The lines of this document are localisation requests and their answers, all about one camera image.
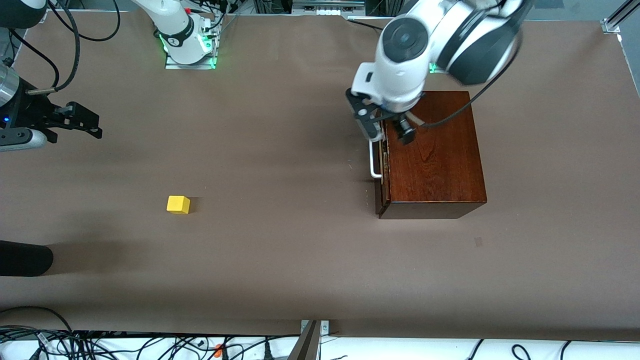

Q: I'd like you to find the light wood drawer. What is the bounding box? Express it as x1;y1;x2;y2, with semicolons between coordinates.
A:
376;120;391;216

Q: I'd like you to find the long black table cable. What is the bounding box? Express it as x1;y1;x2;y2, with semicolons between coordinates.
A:
347;17;386;32

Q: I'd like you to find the yellow block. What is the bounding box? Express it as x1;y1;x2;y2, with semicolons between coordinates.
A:
166;195;191;215

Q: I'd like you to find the grey power strip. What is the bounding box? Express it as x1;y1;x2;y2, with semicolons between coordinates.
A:
292;0;366;16

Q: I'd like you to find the thick black cable metal plug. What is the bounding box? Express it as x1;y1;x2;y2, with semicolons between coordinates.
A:
26;0;81;96

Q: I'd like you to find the white drawer handle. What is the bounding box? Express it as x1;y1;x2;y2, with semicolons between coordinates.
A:
369;139;385;179

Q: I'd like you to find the dark grey mounting bar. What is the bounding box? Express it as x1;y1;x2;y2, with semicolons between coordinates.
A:
287;320;322;360

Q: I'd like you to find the right arm aluminium base plate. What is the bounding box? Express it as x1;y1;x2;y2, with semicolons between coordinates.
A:
165;50;217;70

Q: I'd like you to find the thin black cable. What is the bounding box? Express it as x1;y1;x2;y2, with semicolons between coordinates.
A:
9;29;61;91

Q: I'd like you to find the aluminium profile post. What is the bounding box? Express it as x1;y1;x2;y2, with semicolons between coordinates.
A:
601;0;640;35

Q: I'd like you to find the black cylinder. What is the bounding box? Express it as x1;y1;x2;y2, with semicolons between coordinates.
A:
0;240;54;277

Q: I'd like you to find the brown table cover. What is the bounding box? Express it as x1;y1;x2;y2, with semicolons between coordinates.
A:
0;11;640;342

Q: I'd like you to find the dark brown wooden cabinet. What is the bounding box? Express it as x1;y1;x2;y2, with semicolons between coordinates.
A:
378;90;488;220

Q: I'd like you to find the small aluminium bracket plate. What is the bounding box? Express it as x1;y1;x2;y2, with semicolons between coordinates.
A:
300;320;330;337

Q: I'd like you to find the black looping cable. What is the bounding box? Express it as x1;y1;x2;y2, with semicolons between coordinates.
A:
46;0;121;42

